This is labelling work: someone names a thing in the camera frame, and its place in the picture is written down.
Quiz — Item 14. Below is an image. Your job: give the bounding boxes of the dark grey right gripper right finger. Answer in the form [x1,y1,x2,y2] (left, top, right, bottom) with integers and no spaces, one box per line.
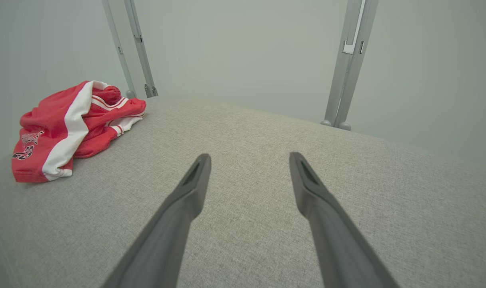
[289,152,399,288]

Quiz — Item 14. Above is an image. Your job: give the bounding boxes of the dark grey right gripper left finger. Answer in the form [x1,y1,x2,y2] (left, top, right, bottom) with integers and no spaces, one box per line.
[102,154,212,288]

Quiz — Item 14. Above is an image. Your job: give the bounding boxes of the red white-sleeved basketball jersey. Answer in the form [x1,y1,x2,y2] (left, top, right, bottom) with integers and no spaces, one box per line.
[73,85,146,158]

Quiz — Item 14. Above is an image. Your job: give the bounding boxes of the red white-striped basketball shorts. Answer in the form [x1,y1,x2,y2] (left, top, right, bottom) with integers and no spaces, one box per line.
[12,81,107,183]

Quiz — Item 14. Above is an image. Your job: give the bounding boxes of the grey fabric sofa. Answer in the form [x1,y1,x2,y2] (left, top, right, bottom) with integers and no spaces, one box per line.
[0,96,486,288]

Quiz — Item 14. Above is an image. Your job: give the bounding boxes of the grey stand with twin feet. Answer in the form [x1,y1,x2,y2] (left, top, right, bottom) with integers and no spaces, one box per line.
[321,0,379,131]

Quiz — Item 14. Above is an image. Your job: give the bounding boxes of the grey stand with bolted bracket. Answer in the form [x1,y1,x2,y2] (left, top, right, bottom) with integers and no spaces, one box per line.
[102,0,159,99]

